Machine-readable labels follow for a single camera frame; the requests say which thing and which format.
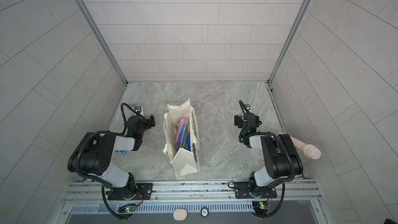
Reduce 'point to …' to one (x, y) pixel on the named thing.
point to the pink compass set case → (183, 121)
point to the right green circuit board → (260, 208)
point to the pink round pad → (180, 214)
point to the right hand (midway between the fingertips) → (245, 113)
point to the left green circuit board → (127, 208)
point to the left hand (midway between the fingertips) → (147, 113)
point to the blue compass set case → (182, 140)
